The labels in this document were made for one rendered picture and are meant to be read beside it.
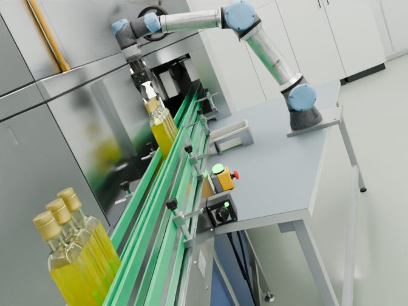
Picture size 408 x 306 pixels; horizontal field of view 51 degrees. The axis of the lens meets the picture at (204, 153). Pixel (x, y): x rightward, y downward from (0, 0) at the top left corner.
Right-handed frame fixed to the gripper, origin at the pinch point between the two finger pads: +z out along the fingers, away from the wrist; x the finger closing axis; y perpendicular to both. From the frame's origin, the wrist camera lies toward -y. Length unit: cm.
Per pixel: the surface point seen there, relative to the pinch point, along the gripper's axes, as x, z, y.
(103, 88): -13.4, -13.2, 16.7
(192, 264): 14, 28, 99
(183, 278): 13, 27, 106
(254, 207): 28, 40, 55
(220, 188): 17, 38, 32
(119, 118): -12.5, 0.1, 16.7
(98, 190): -16, 14, 60
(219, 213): 19, 34, 64
